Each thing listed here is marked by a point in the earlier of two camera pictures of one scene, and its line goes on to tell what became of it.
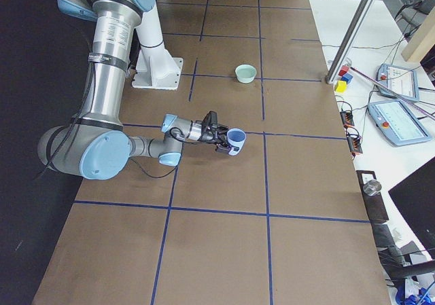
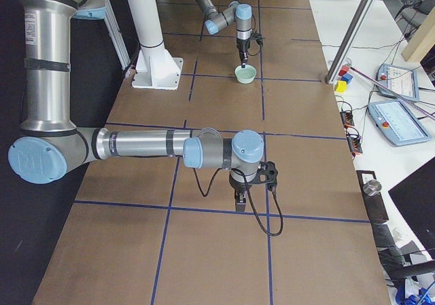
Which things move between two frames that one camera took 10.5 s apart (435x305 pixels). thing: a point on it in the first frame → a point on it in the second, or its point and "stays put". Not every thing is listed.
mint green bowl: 245,73 stays put
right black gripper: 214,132 → 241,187
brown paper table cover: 284,221 stays put
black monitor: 414,198 stays put
